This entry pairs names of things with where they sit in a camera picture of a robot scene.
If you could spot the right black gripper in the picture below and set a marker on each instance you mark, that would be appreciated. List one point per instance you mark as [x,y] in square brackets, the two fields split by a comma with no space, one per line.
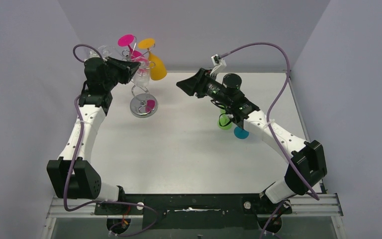
[203,83]

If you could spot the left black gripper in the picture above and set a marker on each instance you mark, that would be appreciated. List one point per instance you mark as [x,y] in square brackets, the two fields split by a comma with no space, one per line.
[111,67]

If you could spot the green wine glass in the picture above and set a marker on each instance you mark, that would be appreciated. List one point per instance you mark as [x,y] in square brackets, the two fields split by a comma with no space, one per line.
[224,122]

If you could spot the blue wine glass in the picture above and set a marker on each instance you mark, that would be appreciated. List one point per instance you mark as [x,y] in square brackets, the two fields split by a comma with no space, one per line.
[240,133]

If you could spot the clear wine glass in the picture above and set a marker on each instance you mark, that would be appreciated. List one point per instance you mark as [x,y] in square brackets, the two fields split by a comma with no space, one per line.
[142,76]
[108,51]

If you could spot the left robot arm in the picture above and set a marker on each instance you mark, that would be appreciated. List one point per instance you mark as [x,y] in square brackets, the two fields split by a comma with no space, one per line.
[72,175]

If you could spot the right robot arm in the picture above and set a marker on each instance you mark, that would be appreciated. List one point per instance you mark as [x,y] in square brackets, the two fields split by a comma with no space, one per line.
[305,160]

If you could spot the pink wine glass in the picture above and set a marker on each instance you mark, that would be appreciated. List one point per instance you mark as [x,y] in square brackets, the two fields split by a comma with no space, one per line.
[129,41]

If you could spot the orange wine glass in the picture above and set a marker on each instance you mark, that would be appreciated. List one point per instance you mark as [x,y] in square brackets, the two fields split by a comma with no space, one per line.
[158,70]

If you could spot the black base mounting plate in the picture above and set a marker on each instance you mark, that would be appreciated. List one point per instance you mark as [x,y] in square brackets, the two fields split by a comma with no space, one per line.
[191,211]

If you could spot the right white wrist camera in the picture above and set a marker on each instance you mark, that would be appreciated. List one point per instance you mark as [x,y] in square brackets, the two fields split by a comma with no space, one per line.
[219,65]

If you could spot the chrome wire glass rack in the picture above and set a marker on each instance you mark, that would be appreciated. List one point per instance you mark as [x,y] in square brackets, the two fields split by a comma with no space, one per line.
[143,104]

